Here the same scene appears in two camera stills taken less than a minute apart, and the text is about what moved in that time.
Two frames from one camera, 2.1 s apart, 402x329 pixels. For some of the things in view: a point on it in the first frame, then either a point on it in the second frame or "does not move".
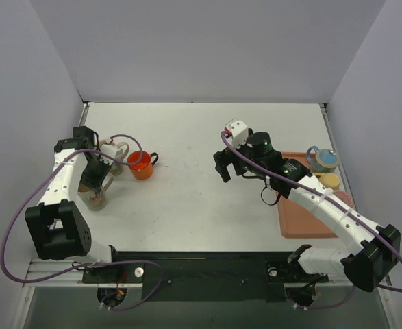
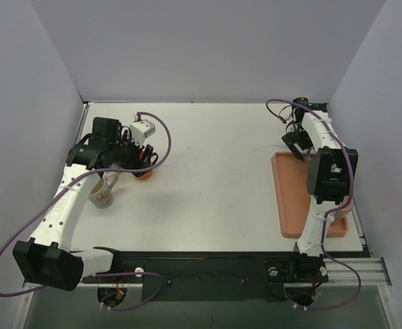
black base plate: x=203 y=275 does not move
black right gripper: x=228 y=161 -> x=295 y=139
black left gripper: x=93 y=176 -> x=139 y=156
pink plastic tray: x=297 y=221 does not move
